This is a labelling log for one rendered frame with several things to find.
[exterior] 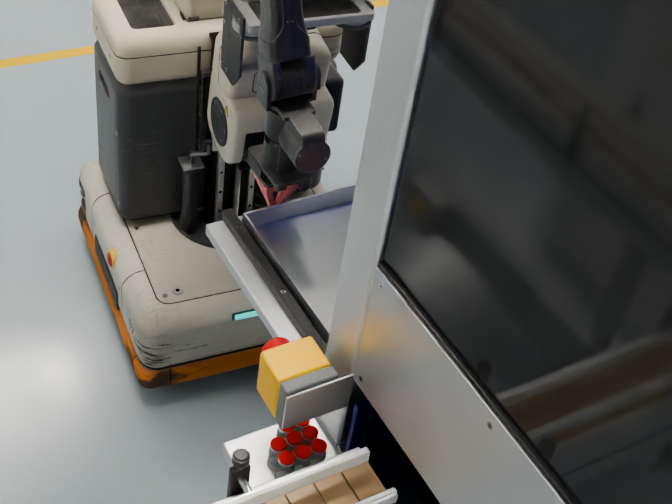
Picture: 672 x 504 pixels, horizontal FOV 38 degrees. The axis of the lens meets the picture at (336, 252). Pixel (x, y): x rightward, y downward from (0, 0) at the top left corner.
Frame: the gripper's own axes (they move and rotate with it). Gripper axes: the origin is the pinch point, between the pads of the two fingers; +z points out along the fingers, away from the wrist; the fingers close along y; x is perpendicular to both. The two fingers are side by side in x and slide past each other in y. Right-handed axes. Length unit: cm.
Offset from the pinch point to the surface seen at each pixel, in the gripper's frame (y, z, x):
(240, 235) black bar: 3.9, 0.4, -7.9
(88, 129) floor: -149, 92, 17
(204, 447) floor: -20, 91, 1
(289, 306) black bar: 20.6, 0.3, -7.9
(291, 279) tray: 17.0, -1.2, -5.9
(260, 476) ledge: 44, 2, -24
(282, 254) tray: 8.6, 2.1, -2.8
